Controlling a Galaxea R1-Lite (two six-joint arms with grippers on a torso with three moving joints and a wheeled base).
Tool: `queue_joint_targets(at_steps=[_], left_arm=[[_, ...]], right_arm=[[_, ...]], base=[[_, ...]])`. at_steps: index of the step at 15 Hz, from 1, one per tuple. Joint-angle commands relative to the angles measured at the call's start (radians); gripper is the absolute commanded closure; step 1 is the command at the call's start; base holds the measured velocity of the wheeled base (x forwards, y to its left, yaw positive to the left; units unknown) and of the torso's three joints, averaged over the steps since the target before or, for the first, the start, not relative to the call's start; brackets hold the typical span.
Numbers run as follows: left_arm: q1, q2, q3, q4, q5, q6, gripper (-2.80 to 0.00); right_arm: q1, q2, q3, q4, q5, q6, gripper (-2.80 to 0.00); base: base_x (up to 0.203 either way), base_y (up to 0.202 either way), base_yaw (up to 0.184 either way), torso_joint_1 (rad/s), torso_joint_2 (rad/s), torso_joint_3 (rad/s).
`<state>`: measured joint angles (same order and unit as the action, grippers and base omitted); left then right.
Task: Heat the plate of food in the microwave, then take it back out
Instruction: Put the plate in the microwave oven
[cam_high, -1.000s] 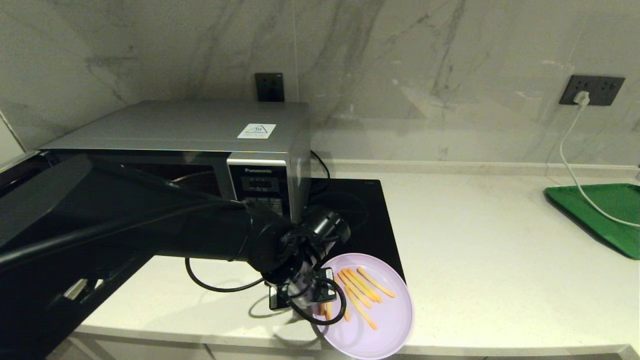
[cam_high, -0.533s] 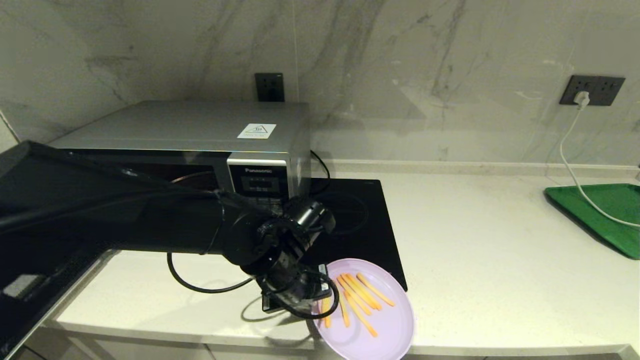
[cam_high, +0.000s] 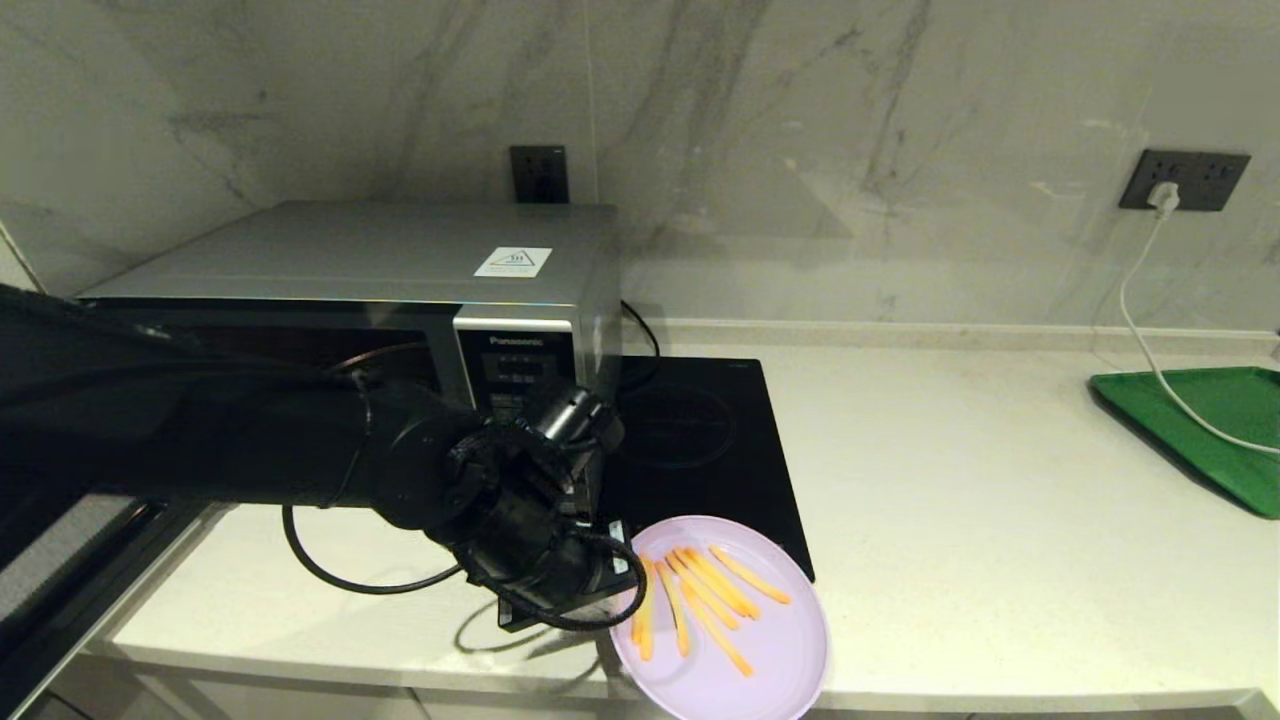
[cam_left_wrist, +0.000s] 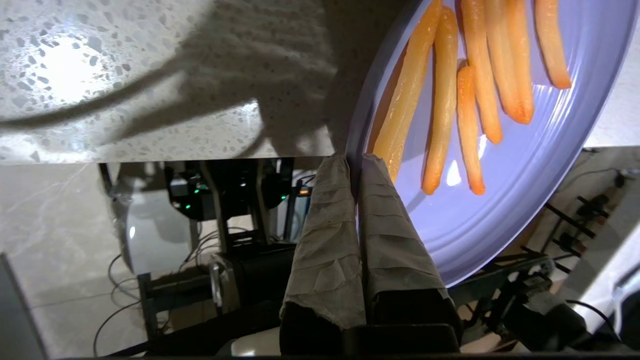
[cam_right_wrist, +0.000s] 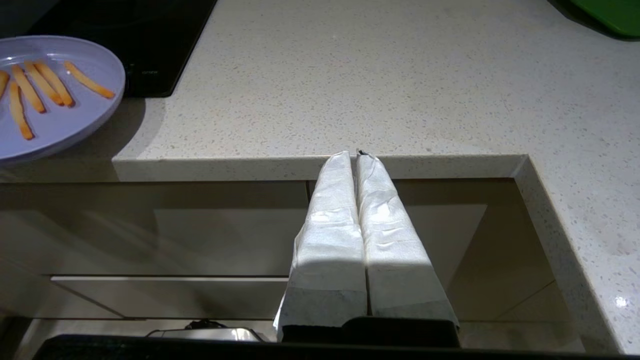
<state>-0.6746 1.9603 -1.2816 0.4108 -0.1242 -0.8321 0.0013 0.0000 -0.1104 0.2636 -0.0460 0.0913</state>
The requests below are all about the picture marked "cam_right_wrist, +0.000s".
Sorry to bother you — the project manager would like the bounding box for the beige base cabinet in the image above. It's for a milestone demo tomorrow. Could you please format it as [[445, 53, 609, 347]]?
[[0, 179, 583, 351]]

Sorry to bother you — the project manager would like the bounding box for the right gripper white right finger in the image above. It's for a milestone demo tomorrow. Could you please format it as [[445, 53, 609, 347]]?
[[355, 149, 459, 324]]

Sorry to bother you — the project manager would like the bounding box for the lilac round plate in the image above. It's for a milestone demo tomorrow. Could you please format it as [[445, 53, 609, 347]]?
[[0, 35, 126, 166]]

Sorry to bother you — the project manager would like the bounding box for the silver metal electronics box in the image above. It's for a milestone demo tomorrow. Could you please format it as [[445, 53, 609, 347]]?
[[146, 320, 262, 343]]

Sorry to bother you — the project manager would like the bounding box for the green plastic tray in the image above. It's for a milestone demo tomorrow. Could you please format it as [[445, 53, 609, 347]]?
[[570, 0, 640, 40]]

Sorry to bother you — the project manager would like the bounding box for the black induction cooktop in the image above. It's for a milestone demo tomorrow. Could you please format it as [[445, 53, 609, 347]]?
[[25, 0, 218, 98]]

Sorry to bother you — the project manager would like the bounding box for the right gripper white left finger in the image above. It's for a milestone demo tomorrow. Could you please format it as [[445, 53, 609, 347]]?
[[273, 150, 369, 329]]

